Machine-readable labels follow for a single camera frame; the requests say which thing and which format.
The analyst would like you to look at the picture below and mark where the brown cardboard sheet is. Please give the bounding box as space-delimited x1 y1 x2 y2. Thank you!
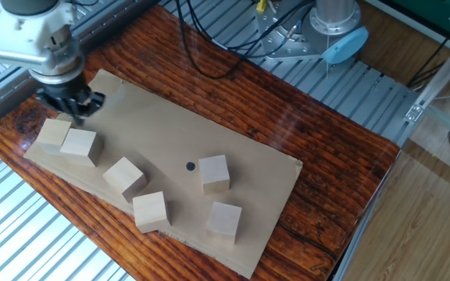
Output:
23 69 304 280

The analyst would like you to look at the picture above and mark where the aluminium frame post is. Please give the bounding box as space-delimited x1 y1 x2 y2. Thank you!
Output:
403 27 450 126

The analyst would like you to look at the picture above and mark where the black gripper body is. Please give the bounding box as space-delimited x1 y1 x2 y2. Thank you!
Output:
35 72 93 105

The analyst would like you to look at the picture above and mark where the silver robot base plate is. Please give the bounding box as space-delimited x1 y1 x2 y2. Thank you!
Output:
254 0 327 62

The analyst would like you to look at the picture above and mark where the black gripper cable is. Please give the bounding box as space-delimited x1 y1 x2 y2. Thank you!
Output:
173 0 316 81

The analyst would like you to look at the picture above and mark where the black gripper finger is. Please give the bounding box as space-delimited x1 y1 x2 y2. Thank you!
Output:
77 91 106 125
36 95 80 125

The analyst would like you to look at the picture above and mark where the thin black cable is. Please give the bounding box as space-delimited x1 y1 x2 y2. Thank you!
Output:
406 15 450 89

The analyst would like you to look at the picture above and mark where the light wooden cube block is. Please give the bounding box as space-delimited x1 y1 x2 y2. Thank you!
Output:
205 201 243 246
198 154 231 195
102 156 148 203
59 128 103 168
132 190 171 234
35 118 73 156

